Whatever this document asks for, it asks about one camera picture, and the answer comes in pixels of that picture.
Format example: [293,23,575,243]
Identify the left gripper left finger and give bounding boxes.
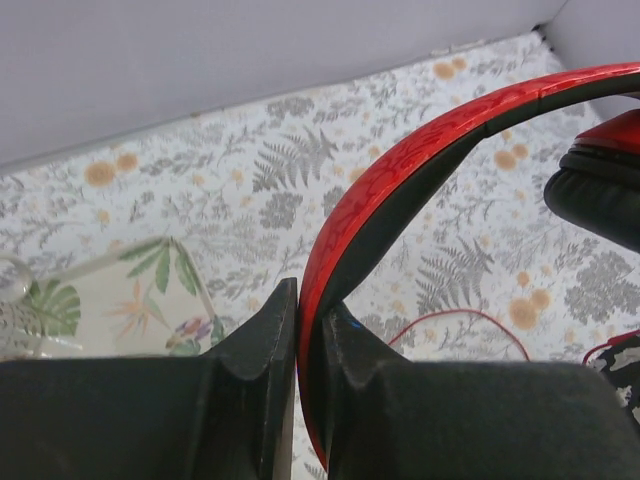
[1,278,298,479]

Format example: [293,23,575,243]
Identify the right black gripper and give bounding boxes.
[587,333,640,425]

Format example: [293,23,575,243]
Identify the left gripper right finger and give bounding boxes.
[322,305,639,479]

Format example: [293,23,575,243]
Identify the red headphones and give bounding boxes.
[296,62,639,478]

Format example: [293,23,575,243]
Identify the floral rectangular tray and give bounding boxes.
[0,235,226,362]

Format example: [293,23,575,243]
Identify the floral tablecloth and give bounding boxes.
[0,29,640,480]

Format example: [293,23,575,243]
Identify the floral mug yellow inside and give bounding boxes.
[1,252,82,361]

